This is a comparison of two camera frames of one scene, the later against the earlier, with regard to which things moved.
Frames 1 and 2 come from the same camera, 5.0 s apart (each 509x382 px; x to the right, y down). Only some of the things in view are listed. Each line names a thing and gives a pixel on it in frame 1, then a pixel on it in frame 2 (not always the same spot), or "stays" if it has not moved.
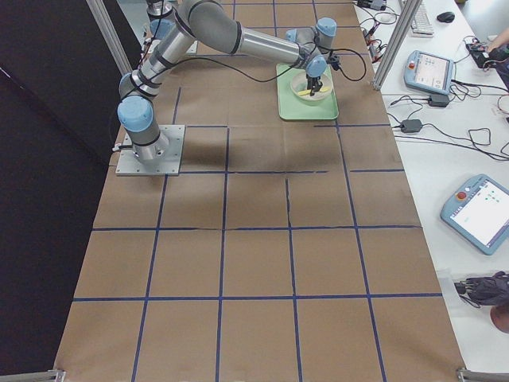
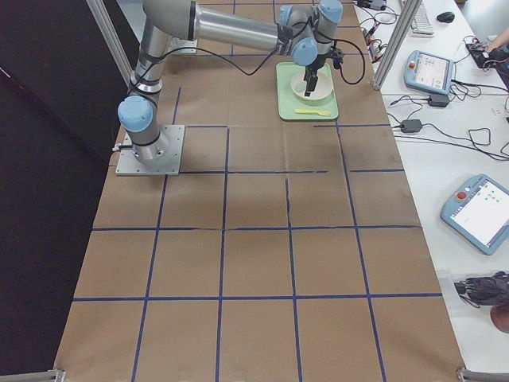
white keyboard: [421, 25] stays
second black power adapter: [438, 100] stays
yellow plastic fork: [308, 91] to [312, 111]
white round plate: [299, 83] stays
